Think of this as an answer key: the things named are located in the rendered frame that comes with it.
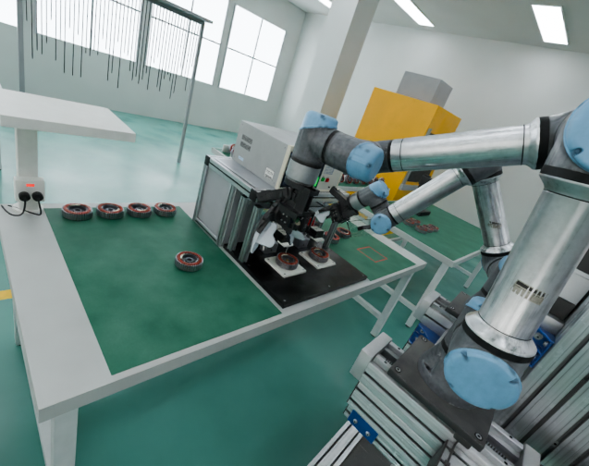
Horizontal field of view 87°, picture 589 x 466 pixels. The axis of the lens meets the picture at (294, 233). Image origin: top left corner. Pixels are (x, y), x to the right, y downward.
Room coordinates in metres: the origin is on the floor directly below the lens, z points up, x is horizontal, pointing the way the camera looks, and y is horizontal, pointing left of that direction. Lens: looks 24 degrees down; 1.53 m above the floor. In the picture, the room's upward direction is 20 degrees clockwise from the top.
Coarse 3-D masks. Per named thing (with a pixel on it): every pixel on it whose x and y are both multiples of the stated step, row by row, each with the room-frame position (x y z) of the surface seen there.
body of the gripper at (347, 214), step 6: (348, 198) 1.31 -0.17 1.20; (336, 204) 1.33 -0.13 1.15; (342, 204) 1.33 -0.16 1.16; (348, 204) 1.29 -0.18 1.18; (330, 210) 1.34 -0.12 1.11; (336, 210) 1.32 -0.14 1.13; (342, 210) 1.32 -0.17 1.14; (348, 210) 1.30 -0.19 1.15; (354, 210) 1.29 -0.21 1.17; (336, 216) 1.31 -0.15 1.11; (342, 216) 1.31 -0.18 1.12; (348, 216) 1.29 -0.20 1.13; (342, 222) 1.36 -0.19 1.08
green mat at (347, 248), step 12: (324, 228) 2.05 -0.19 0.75; (348, 228) 2.22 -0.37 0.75; (348, 240) 1.99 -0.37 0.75; (360, 240) 2.07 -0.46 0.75; (372, 240) 2.15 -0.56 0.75; (336, 252) 1.73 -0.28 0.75; (348, 252) 1.80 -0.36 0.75; (360, 252) 1.86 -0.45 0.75; (372, 252) 1.93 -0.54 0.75; (384, 252) 2.01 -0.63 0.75; (396, 252) 2.09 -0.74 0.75; (360, 264) 1.69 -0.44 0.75; (372, 264) 1.75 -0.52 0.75; (384, 264) 1.81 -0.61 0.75; (396, 264) 1.88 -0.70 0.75; (408, 264) 1.95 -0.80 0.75; (372, 276) 1.59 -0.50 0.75
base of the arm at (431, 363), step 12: (432, 348) 0.65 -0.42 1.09; (444, 348) 0.61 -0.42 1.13; (420, 360) 0.63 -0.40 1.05; (432, 360) 0.61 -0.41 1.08; (420, 372) 0.61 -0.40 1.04; (432, 372) 0.59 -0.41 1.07; (432, 384) 0.57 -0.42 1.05; (444, 384) 0.56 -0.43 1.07; (444, 396) 0.55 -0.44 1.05; (456, 396) 0.54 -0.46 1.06; (468, 408) 0.54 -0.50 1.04
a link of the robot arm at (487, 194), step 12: (492, 180) 1.16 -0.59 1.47; (480, 192) 1.17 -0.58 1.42; (492, 192) 1.16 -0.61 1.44; (480, 204) 1.17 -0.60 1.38; (492, 204) 1.15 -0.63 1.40; (480, 216) 1.18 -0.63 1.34; (492, 216) 1.15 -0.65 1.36; (504, 216) 1.16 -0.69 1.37; (492, 228) 1.14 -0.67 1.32; (504, 228) 1.14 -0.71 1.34; (492, 240) 1.14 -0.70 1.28; (504, 240) 1.13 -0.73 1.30; (492, 252) 1.12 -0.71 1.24; (504, 252) 1.11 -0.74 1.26
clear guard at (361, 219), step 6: (324, 204) 1.55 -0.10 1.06; (354, 216) 1.54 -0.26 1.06; (360, 216) 1.57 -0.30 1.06; (366, 216) 1.61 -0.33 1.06; (348, 222) 1.43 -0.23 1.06; (354, 222) 1.47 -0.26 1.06; (360, 222) 1.51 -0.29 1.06; (366, 222) 1.55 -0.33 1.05; (354, 228) 1.44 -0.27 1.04; (354, 234) 1.42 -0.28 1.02; (360, 234) 1.46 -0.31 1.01; (366, 234) 1.50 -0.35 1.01
